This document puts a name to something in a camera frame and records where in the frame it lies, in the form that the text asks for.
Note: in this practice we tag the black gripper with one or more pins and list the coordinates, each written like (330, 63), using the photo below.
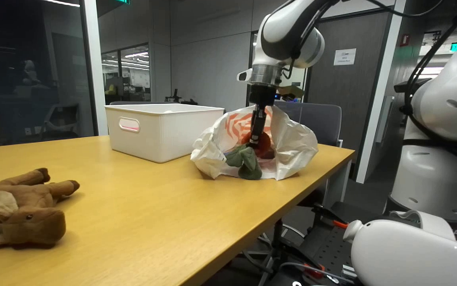
(261, 94)

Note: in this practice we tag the white orange print carrier bag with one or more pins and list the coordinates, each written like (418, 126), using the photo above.
(292, 144)

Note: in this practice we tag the red plush tomato green leaf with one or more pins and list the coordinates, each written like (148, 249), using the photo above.
(246, 161)

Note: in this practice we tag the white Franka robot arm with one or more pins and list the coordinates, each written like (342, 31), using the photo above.
(286, 26)

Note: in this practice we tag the grey office chair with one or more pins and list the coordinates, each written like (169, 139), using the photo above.
(318, 120)

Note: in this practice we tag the white plastic storage bin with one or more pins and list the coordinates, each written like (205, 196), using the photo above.
(159, 133)

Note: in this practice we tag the white paper door sign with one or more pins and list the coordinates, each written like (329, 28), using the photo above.
(345, 56)

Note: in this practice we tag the brown plush animal toy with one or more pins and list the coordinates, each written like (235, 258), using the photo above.
(23, 212)

